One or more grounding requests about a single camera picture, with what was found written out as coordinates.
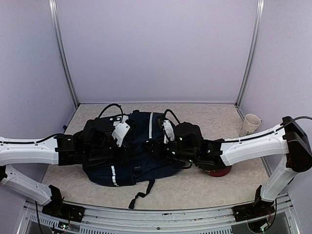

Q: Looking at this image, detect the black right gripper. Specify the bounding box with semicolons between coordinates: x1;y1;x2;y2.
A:
143;136;197;164

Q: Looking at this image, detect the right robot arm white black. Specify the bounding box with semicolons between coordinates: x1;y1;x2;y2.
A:
144;116;312;216

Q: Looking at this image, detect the aluminium front rail frame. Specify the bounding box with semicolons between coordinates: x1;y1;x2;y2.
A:
17;192;300;234

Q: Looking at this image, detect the navy blue student backpack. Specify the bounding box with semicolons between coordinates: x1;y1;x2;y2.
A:
82;110;185;198

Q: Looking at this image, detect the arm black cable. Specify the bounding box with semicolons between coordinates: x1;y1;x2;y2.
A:
163;109;182;125
97;103;124;120

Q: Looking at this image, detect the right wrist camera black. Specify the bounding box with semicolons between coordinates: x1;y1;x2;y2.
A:
157;117;175;144

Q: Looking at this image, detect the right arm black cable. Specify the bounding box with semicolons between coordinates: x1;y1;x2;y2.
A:
163;109;182;125

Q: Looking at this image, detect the aluminium corner post right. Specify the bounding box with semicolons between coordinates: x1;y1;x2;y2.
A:
235;0;265;109

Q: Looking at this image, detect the red floral plate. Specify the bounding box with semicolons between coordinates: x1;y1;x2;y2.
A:
203;166;232;177

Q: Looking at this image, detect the aluminium corner post left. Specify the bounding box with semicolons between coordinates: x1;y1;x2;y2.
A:
49;0;79;109

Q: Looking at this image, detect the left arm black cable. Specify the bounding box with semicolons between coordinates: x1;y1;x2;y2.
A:
97;103;124;120

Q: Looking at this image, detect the aluminium corner post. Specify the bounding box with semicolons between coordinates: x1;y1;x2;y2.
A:
235;0;265;109
49;0;79;109

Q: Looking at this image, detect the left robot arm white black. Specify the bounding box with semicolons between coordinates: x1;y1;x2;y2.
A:
0;118;130;217

